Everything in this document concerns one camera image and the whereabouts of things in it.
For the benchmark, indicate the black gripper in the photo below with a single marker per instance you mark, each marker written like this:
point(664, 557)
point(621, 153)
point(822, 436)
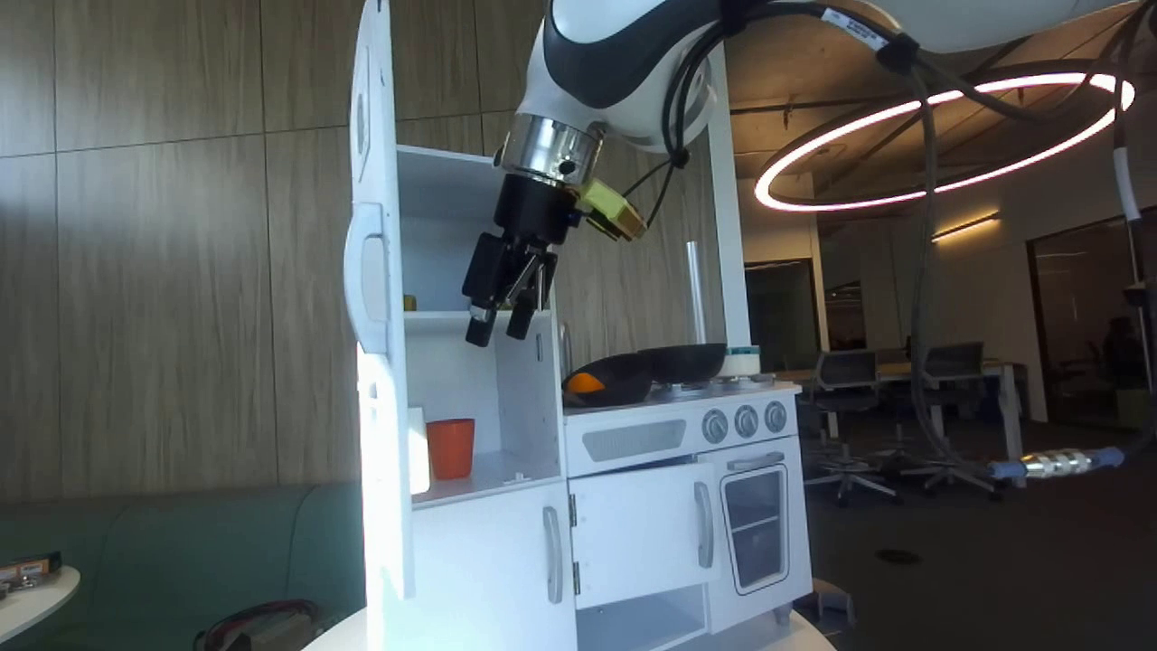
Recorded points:
point(532, 223)

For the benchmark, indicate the small white cabinet door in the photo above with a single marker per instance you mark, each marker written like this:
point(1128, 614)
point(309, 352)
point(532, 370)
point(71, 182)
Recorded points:
point(634, 530)

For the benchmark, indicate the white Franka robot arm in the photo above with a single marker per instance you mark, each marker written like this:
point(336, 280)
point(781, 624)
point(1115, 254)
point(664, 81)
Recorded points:
point(601, 47)

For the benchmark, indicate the white oven door with window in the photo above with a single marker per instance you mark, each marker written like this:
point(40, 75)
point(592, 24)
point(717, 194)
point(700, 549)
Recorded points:
point(795, 543)

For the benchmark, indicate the orange toy fruit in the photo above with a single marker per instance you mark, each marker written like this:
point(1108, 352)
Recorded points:
point(582, 383)

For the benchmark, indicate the black frying pan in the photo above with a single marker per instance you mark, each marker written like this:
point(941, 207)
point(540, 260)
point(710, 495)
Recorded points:
point(652, 368)

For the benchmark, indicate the orange cup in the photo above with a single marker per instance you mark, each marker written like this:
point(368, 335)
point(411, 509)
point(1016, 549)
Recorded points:
point(450, 451)

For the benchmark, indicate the metal toy faucet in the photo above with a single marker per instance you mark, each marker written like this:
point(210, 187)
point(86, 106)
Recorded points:
point(697, 293)

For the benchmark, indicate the white toy kitchen body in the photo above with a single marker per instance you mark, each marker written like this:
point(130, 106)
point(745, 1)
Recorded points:
point(674, 420)

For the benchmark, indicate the silver metal pole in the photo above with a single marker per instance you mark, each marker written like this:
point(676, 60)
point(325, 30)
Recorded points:
point(727, 219)

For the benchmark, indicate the gray stove knob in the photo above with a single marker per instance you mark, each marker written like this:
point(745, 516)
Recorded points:
point(715, 424)
point(774, 414)
point(745, 420)

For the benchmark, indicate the white pot with teal stripe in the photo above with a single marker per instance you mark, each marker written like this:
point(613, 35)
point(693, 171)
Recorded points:
point(744, 362)

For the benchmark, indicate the gray office chair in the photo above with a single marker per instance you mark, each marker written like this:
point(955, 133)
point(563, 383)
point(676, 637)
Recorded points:
point(953, 362)
point(845, 374)

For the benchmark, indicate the dark backpack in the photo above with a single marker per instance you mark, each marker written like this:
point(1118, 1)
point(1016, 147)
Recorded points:
point(259, 628)

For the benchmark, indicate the linear ceiling light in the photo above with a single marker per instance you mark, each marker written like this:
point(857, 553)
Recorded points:
point(964, 229)

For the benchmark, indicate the small round white table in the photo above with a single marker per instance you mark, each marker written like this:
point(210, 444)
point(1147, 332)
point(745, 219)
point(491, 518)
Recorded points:
point(36, 602)

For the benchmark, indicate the yellow wrist camera box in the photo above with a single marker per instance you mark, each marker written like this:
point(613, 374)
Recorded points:
point(613, 211)

